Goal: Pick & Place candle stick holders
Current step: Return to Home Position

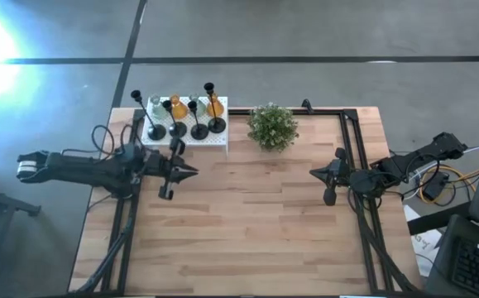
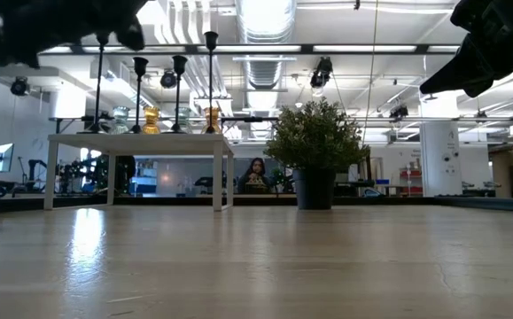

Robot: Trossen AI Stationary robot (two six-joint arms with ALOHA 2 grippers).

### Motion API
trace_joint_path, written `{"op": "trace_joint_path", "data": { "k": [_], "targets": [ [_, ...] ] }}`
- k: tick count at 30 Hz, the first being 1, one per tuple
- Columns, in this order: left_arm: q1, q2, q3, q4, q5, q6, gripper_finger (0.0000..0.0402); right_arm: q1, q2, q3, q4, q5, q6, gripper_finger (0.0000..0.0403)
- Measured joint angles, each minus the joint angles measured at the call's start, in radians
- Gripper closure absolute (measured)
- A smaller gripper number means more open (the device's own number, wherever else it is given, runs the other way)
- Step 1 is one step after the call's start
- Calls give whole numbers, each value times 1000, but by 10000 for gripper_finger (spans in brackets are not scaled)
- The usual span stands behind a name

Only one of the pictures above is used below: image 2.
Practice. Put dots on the person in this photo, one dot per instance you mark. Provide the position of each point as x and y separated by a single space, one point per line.
256 170

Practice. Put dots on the white round pillar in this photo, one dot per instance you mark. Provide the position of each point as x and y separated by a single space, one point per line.
440 150

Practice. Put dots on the amber glass candle holder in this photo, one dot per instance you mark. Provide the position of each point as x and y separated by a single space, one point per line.
152 119
215 119

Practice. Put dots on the green artificial plant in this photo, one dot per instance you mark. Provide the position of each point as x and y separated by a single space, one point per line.
316 137

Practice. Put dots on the red storage shelf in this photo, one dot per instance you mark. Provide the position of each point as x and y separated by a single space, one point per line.
411 177

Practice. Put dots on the small white side table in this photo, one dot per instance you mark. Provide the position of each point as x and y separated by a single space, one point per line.
141 144

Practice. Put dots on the black ceiling spotlight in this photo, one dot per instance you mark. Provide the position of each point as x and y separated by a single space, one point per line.
19 86
168 80

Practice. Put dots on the tall black candlestick holder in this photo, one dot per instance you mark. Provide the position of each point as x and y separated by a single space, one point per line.
211 40
93 130

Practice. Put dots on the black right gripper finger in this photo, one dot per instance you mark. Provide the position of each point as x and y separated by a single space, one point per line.
448 73
482 80

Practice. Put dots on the blue storage box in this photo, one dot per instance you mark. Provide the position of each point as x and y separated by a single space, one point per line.
143 185

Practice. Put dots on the black table frame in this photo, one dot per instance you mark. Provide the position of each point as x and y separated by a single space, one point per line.
393 200

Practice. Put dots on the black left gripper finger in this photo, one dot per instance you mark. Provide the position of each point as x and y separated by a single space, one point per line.
131 36
121 13

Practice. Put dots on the black overhead camera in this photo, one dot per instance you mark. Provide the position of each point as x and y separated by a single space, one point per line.
321 75

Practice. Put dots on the computer monitor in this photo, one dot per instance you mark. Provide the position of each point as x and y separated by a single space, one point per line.
1 158

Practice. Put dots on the dark plant pot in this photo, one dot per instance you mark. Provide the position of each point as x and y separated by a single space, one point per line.
313 190

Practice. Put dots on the clear glass candle holder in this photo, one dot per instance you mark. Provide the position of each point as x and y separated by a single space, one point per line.
121 122
185 119

